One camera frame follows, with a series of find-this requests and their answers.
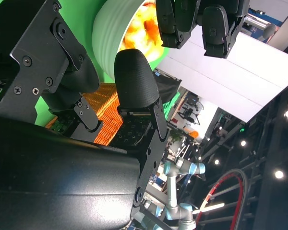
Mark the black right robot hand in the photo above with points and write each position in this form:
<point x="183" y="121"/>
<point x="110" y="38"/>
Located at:
<point x="62" y="179"/>

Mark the pale green ribbed bowl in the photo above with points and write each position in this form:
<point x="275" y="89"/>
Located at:
<point x="105" y="36"/>

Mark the silver blue-jointed robot arm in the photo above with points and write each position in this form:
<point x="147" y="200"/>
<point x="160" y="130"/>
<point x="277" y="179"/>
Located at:
<point x="171" y="191"/>

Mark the orange wicker basket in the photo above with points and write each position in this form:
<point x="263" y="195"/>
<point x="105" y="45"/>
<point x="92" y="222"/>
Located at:
<point x="105" y="100"/>

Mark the black backdrop curtain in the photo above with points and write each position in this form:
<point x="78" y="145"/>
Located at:
<point x="168" y="91"/>

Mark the green tablecloth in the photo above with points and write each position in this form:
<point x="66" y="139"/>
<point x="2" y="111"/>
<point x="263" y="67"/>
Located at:
<point x="81" y="19"/>

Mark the red and black hoop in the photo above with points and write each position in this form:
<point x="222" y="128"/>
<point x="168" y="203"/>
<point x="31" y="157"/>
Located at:
<point x="232" y="173"/>

